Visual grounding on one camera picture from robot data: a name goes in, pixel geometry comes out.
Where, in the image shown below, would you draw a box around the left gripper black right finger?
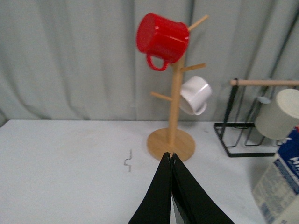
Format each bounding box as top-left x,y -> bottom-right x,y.
171,154 -> 233,224

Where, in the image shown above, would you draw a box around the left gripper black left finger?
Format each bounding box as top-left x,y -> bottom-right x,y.
129,152 -> 172,224

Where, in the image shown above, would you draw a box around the blue white milk carton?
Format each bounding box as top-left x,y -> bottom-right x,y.
252,126 -> 299,224

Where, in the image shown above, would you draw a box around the wooden mug tree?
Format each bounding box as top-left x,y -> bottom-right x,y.
147,15 -> 209,162

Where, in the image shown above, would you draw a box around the white mug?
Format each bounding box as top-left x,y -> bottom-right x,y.
179,76 -> 212,116

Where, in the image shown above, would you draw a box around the cream ribbed mug left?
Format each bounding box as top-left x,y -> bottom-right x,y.
255,89 -> 299,140

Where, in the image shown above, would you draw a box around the red mug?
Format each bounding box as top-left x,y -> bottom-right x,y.
136,13 -> 189,71

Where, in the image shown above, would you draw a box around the black wire cup rack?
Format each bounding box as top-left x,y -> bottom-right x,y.
214,78 -> 299,158

